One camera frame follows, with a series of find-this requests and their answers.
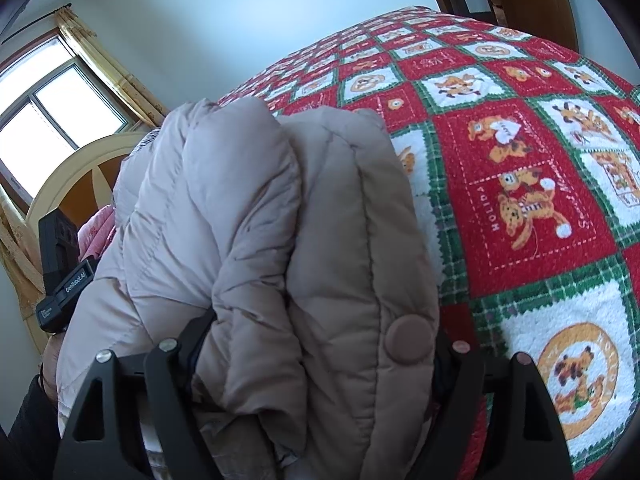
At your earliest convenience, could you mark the black curtain rod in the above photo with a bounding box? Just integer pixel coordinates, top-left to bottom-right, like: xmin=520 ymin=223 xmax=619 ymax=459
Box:
xmin=0 ymin=4 xmax=73 ymax=43

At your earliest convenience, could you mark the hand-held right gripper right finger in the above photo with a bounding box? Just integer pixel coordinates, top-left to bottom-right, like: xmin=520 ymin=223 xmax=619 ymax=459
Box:
xmin=407 ymin=330 xmax=573 ymax=480

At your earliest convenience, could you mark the cream wooden headboard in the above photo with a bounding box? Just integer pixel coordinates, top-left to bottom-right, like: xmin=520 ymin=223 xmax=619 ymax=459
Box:
xmin=25 ymin=132 xmax=151 ymax=241

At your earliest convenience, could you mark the pink quilt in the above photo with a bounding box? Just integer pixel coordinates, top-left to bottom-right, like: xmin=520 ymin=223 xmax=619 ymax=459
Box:
xmin=77 ymin=205 xmax=118 ymax=263

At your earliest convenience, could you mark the beige puffer jacket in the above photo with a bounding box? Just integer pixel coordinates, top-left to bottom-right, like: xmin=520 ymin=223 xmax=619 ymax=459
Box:
xmin=56 ymin=96 xmax=443 ymax=480

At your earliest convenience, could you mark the person's left forearm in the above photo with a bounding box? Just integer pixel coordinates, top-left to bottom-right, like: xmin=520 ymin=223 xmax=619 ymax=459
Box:
xmin=0 ymin=374 xmax=61 ymax=461

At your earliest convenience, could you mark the red cartoon printed blanket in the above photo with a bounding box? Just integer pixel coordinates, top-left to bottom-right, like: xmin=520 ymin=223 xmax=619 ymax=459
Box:
xmin=217 ymin=6 xmax=640 ymax=480

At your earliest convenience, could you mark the person's left hand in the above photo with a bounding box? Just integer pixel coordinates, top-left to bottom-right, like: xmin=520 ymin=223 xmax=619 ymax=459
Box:
xmin=40 ymin=331 xmax=65 ymax=403

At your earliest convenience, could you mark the window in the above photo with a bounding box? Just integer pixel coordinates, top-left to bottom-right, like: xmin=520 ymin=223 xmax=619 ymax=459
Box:
xmin=0 ymin=30 xmax=136 ymax=211

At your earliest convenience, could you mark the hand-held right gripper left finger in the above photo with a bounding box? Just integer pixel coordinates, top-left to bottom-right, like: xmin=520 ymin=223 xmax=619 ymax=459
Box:
xmin=54 ymin=310 xmax=223 ymax=480

